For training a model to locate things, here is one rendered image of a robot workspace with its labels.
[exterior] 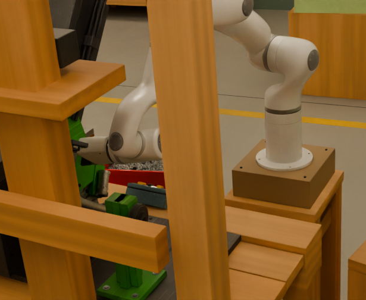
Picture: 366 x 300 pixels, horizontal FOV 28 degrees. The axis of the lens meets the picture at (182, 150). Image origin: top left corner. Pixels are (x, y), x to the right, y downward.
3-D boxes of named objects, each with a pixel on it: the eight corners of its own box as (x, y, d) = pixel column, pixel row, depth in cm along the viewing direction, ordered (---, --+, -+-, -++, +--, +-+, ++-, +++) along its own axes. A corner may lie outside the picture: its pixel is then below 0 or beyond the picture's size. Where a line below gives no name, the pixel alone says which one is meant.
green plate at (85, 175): (80, 176, 229) (55, 113, 222) (100, 174, 224) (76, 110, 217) (57, 194, 220) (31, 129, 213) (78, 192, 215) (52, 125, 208)
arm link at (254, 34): (297, 81, 237) (256, 73, 248) (309, 46, 238) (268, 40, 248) (211, 16, 199) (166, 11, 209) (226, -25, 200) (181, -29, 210)
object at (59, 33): (28, 53, 176) (24, 24, 173) (81, 59, 169) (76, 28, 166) (9, 63, 170) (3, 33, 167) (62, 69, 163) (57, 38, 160)
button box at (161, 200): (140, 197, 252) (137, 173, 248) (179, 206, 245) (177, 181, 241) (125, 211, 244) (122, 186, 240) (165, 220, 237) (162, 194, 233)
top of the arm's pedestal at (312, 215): (259, 167, 277) (259, 157, 275) (344, 180, 262) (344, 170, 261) (223, 208, 252) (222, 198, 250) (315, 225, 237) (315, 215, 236)
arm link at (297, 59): (278, 98, 251) (276, 29, 242) (325, 108, 240) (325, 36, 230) (256, 109, 243) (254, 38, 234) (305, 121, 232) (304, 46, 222)
